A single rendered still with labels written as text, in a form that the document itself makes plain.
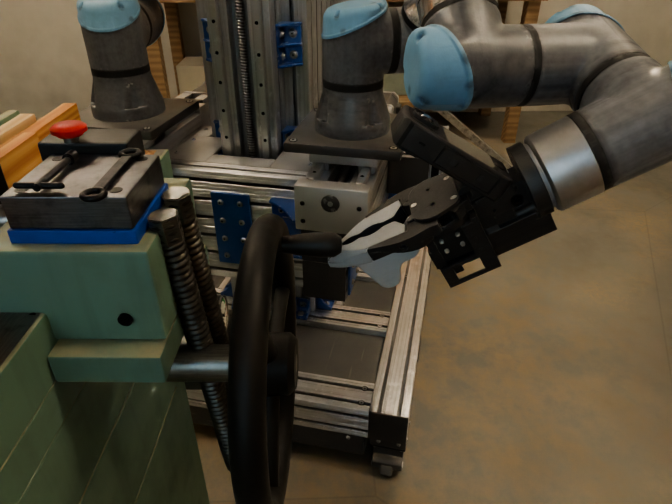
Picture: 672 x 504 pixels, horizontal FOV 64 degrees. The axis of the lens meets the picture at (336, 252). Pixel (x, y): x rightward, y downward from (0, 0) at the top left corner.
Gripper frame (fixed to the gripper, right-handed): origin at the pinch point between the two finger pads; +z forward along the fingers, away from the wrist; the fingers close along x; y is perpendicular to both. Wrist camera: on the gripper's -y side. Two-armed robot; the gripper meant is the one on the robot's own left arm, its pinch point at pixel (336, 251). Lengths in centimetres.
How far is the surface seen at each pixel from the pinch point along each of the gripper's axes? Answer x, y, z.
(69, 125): -0.8, -23.0, 12.9
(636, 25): 338, 132, -149
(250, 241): -8.1, -8.8, 2.7
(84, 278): -10.9, -13.8, 14.7
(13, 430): -19.1, -8.9, 22.3
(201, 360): -8.5, -0.6, 14.2
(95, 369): -13.0, -7.2, 18.9
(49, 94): 316, -33, 211
